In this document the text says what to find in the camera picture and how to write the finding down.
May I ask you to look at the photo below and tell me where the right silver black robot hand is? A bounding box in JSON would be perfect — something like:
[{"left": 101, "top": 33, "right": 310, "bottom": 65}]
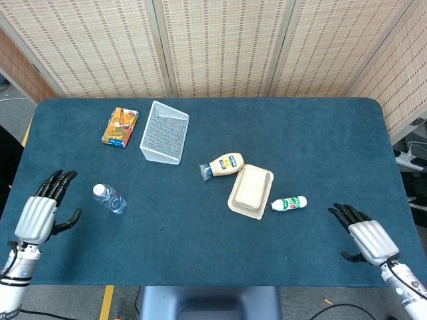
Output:
[{"left": 328, "top": 203, "right": 400, "bottom": 267}]

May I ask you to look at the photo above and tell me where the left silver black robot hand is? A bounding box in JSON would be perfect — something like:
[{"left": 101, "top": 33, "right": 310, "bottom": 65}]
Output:
[{"left": 14, "top": 169, "right": 83, "bottom": 246}]

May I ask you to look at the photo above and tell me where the transparent plastic water bottle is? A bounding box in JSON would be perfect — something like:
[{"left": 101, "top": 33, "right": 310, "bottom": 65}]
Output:
[{"left": 92, "top": 183, "right": 128, "bottom": 215}]

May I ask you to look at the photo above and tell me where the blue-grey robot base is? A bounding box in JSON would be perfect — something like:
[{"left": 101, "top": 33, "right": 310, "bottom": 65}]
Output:
[{"left": 138, "top": 285, "right": 283, "bottom": 320}]

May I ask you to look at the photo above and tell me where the small white green-labelled bottle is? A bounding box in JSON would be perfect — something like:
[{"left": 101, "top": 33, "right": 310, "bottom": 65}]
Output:
[{"left": 270, "top": 195, "right": 308, "bottom": 212}]

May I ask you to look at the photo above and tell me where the mayonnaise squeeze bottle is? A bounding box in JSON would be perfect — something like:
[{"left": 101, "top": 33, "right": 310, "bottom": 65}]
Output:
[{"left": 199, "top": 152, "right": 246, "bottom": 182}]

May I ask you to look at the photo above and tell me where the white power strip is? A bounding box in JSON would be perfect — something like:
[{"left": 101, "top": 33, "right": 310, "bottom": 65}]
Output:
[{"left": 393, "top": 146, "right": 427, "bottom": 171}]

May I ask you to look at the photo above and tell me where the orange snack box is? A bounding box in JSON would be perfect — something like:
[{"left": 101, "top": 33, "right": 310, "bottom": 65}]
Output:
[{"left": 101, "top": 107, "right": 140, "bottom": 149}]

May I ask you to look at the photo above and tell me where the beige takeaway food container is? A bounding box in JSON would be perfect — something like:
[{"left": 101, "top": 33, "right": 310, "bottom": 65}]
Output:
[{"left": 227, "top": 163, "right": 275, "bottom": 221}]

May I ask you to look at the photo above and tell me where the teal table cover cloth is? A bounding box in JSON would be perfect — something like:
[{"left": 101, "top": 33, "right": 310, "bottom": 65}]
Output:
[{"left": 0, "top": 97, "right": 422, "bottom": 288}]

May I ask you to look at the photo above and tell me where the woven bamboo folding screen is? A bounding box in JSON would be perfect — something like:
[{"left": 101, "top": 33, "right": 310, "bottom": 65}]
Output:
[{"left": 0, "top": 0, "right": 427, "bottom": 144}]

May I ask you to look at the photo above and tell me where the white wire mesh basket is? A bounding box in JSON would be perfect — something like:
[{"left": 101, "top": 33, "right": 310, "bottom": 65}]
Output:
[{"left": 139, "top": 100, "right": 190, "bottom": 166}]

